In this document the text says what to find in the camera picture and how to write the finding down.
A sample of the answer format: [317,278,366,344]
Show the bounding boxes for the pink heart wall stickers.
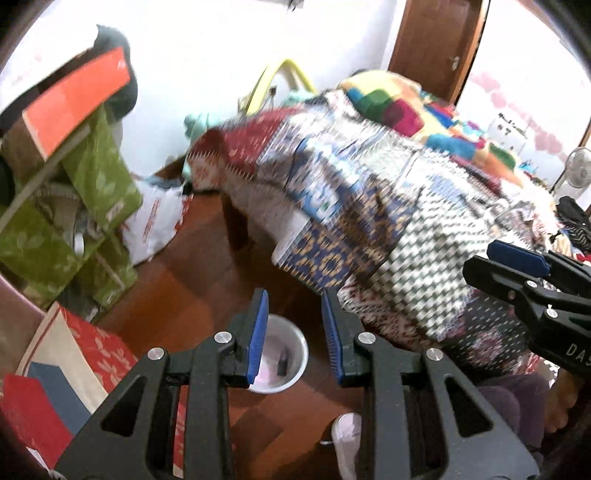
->
[471,69,568,153]

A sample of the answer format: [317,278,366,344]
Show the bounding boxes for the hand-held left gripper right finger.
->
[321,288,541,480]

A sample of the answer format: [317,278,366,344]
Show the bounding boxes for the blue book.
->
[28,360,107,435]

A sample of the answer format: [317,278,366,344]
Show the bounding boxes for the dark clothes pile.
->
[554,196,591,259]

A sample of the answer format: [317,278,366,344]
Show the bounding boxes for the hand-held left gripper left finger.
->
[53,288,271,480]

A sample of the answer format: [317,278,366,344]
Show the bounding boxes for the orange flat box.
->
[23,46,132,160]

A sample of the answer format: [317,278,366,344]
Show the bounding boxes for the red book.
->
[0,374,75,469]

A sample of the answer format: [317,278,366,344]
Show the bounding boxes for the person's bare foot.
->
[545,369,580,435]

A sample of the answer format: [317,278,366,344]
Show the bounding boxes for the red floral print box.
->
[16,302,190,462]

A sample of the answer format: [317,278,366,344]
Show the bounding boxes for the white standing fan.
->
[551,147,591,195]

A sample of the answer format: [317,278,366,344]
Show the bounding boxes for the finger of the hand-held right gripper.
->
[463,255,591,333]
[486,239,591,289]

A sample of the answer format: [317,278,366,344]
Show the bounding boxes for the brown wooden door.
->
[388,0,490,104]

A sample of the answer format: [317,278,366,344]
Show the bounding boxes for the patchwork printed blanket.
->
[187,90,564,384]

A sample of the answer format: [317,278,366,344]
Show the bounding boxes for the white plastic bag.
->
[122,180,192,266]

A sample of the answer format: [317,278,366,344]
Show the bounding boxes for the person's purple trouser leg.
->
[475,374,550,453]

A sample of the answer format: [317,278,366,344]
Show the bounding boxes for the pink glossy furniture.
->
[0,272,47,379]

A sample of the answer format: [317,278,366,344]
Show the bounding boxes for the teal cloth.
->
[182,113,220,178]

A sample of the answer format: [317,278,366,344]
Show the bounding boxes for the yellow curved frame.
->
[247,58,317,116]

